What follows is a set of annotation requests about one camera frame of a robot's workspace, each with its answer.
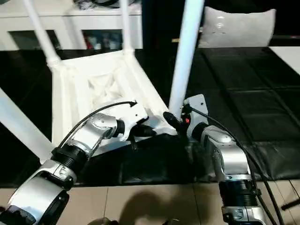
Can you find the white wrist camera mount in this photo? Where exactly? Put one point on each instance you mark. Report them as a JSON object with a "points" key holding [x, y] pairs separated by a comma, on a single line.
{"points": [[198, 105], [134, 114]]}

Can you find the dark robot foot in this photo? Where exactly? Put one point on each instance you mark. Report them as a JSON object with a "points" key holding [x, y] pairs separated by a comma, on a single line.
{"points": [[104, 221], [173, 222]]}

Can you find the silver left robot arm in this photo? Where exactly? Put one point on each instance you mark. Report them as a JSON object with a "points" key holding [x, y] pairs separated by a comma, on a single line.
{"points": [[93, 133]]}

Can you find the black box with gold label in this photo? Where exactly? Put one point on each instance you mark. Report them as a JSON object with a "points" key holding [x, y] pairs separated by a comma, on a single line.
{"points": [[159, 23]]}

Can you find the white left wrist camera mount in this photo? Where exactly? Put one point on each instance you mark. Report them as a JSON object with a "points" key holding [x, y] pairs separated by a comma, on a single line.
{"points": [[134, 114]]}

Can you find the dark round device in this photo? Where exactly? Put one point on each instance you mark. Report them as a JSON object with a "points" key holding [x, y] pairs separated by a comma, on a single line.
{"points": [[105, 2]]}

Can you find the white flat board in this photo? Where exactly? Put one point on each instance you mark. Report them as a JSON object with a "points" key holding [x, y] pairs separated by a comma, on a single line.
{"points": [[287, 56]]}

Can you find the grey cushion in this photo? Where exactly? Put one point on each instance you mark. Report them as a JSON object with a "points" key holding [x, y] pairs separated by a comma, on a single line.
{"points": [[239, 28]]}

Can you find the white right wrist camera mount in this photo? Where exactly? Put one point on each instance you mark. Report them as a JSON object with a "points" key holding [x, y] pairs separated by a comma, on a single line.
{"points": [[198, 105]]}

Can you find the white plastic table top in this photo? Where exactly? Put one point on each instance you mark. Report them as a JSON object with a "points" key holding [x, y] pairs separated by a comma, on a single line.
{"points": [[70, 98]]}

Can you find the white glass-door cabinet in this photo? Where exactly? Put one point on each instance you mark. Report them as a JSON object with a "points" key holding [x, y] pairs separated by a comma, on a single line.
{"points": [[18, 23]]}

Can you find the dark robot left foot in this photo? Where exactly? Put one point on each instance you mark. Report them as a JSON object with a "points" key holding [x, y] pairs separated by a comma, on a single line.
{"points": [[104, 221]]}

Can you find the dark robot right foot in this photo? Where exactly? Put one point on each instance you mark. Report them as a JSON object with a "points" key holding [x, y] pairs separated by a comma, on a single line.
{"points": [[173, 222]]}

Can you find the black work mat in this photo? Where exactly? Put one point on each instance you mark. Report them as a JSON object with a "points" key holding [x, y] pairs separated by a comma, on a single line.
{"points": [[246, 105]]}

